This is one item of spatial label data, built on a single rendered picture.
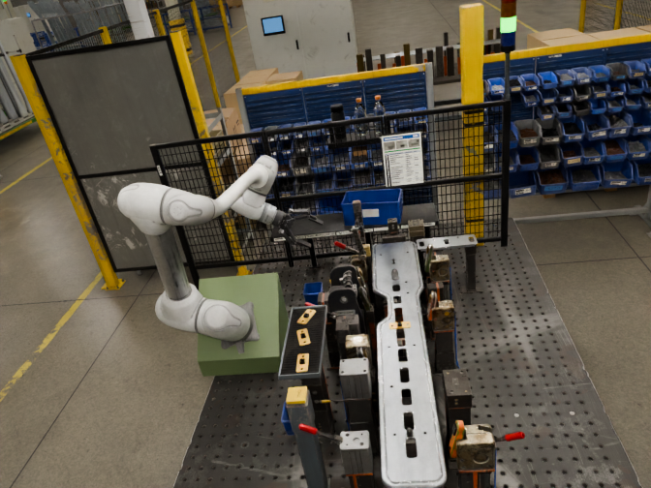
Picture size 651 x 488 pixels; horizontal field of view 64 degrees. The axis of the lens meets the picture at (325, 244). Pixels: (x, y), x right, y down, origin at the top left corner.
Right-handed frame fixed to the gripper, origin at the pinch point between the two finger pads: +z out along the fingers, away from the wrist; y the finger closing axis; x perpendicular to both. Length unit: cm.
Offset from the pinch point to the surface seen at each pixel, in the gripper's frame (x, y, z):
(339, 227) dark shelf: 36.6, -9.9, 16.0
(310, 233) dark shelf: 32.6, -18.5, 3.0
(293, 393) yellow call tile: -95, -3, 2
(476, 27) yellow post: 58, 105, 32
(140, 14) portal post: 361, -39, -210
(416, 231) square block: 23, 12, 49
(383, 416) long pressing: -93, -2, 33
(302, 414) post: -99, -6, 8
